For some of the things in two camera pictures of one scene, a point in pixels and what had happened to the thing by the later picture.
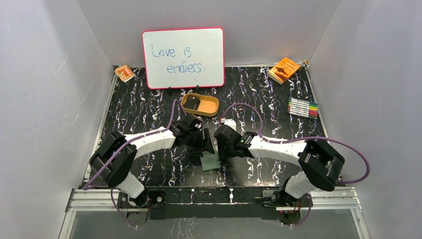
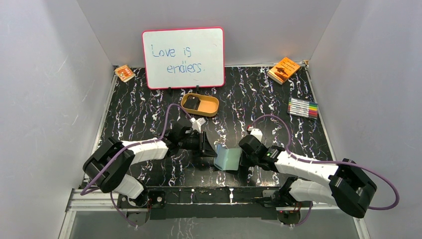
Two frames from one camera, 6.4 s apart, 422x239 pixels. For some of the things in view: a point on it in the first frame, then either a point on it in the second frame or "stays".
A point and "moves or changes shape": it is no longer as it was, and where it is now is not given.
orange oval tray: (208, 106) stays
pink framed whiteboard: (184, 58) stays
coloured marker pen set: (302, 108) stays
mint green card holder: (209, 161) moves or changes shape
